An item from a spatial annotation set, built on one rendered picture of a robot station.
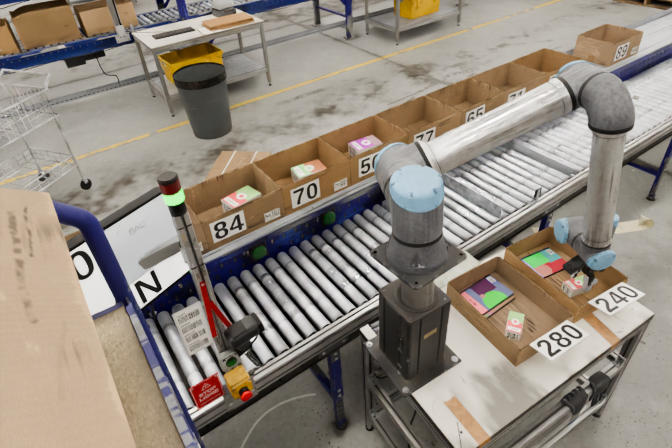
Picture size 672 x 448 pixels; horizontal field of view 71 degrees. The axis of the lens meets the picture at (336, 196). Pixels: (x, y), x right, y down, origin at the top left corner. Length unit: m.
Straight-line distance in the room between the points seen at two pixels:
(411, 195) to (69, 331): 0.99
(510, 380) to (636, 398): 1.17
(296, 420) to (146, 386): 1.95
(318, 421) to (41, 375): 2.25
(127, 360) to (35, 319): 0.31
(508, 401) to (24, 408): 1.60
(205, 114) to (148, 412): 4.26
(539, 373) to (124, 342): 1.48
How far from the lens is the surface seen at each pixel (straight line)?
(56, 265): 0.50
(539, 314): 2.07
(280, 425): 2.61
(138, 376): 0.71
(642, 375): 3.04
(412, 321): 1.54
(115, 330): 0.77
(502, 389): 1.84
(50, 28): 6.05
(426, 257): 1.38
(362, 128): 2.71
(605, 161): 1.58
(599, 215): 1.70
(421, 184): 1.30
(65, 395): 0.38
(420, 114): 3.00
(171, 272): 1.50
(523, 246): 2.27
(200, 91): 4.69
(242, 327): 1.56
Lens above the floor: 2.28
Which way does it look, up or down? 36 degrees down
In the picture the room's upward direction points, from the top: 4 degrees counter-clockwise
